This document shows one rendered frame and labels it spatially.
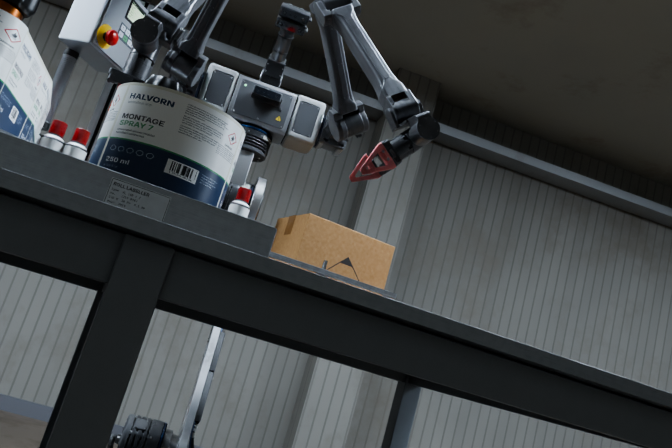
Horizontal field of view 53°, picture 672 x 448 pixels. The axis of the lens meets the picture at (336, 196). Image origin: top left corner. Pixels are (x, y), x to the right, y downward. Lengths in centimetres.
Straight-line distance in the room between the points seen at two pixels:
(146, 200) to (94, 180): 7
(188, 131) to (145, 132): 6
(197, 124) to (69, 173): 19
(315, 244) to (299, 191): 251
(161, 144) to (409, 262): 368
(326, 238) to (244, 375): 245
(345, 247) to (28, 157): 123
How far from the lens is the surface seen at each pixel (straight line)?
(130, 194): 87
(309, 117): 218
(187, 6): 164
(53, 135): 166
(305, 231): 190
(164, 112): 95
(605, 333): 517
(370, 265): 199
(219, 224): 87
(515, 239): 486
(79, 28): 177
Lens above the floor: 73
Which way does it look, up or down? 14 degrees up
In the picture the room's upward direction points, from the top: 16 degrees clockwise
